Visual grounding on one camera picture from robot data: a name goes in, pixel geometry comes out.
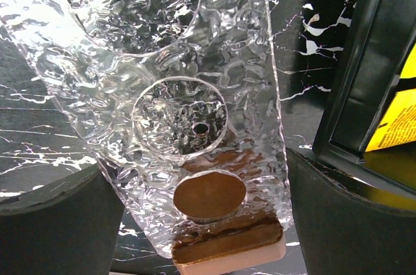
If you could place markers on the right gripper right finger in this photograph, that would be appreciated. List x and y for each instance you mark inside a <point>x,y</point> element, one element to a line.
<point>347,227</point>

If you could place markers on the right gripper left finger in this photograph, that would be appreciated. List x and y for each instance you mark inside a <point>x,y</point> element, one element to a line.
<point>66,227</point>

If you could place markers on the clear acrylic toothbrush holder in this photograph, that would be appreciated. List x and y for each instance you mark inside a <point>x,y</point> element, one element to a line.
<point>178,101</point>

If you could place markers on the yellow toothpaste tube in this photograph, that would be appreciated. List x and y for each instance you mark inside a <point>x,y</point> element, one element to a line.
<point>397,126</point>

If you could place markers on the black plastic bin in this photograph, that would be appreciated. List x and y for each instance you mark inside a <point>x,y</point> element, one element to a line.
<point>380,38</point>

